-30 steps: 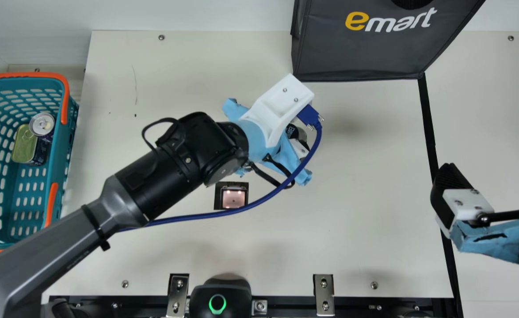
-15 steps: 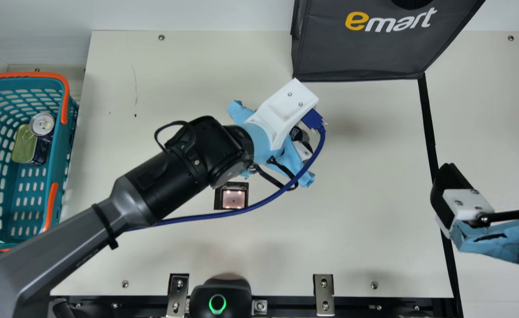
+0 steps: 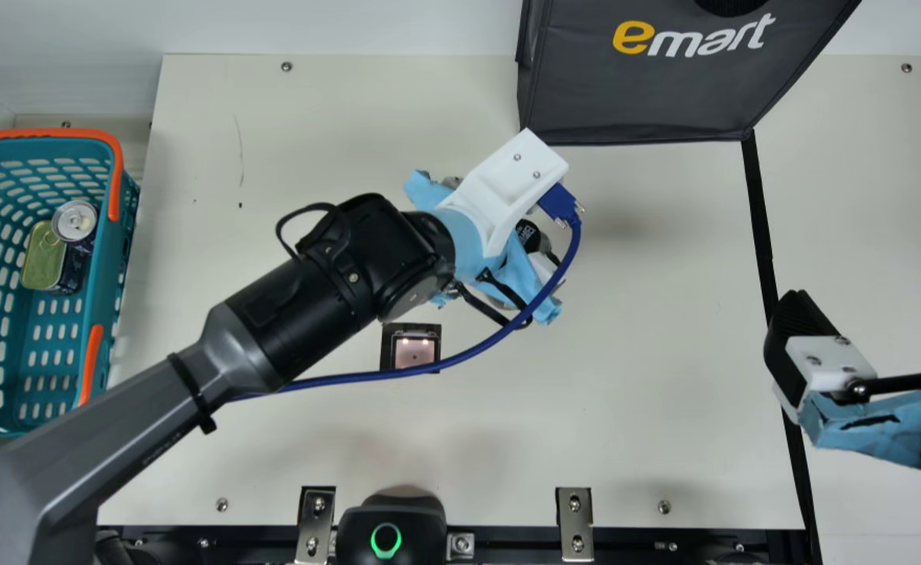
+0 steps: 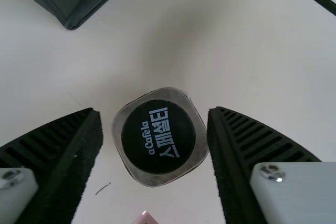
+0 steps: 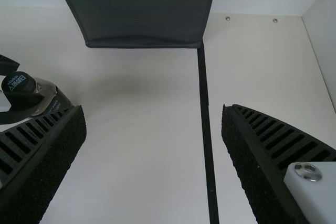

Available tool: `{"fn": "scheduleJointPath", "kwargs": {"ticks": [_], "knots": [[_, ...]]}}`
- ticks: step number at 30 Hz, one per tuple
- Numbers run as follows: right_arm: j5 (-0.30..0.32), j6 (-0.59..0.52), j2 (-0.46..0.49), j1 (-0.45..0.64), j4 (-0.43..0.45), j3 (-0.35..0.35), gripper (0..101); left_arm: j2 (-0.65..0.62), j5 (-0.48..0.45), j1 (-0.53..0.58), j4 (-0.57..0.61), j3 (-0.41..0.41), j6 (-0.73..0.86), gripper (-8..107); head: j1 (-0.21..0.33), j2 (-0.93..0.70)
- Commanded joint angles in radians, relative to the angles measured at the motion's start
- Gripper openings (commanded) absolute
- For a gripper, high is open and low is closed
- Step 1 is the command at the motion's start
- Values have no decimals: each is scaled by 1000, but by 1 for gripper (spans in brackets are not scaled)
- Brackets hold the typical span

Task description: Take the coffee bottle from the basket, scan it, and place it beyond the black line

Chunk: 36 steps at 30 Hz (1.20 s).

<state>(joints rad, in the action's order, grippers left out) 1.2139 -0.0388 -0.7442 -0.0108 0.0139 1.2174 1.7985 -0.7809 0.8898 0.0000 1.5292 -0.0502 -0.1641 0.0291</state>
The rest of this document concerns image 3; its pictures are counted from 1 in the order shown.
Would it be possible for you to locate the dark grey bag with straps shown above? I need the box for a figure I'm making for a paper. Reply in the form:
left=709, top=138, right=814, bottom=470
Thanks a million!
left=515, top=0, right=861, bottom=146

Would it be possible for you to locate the rectangular tin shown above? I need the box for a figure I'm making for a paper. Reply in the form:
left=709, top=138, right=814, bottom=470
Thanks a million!
left=20, top=220, right=67, bottom=292

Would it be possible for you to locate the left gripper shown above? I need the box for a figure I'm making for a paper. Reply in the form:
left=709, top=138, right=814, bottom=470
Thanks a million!
left=404, top=169, right=565, bottom=326

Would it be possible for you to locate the can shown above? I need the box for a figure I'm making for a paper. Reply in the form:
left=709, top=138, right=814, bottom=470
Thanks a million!
left=51, top=199, right=100, bottom=295

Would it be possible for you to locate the small square scanner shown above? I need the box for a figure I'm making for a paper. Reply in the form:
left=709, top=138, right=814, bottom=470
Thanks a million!
left=380, top=322, right=442, bottom=373

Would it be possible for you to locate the black strip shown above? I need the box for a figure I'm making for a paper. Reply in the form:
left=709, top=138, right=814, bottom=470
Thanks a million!
left=741, top=129, right=822, bottom=565

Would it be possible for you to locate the black device with green light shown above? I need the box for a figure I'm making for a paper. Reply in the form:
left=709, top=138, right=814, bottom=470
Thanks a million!
left=337, top=493, right=447, bottom=565

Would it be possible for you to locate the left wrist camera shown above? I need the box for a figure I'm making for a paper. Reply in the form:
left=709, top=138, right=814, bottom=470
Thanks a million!
left=435, top=128, right=570, bottom=258

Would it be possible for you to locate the black cable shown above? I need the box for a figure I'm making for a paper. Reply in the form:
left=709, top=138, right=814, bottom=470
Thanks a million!
left=455, top=267, right=537, bottom=330
left=275, top=202, right=351, bottom=264

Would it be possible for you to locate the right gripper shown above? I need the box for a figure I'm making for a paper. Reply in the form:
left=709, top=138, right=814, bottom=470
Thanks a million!
left=764, top=286, right=921, bottom=495

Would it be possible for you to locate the blue cable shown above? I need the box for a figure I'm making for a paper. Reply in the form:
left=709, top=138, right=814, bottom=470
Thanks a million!
left=229, top=184, right=584, bottom=403

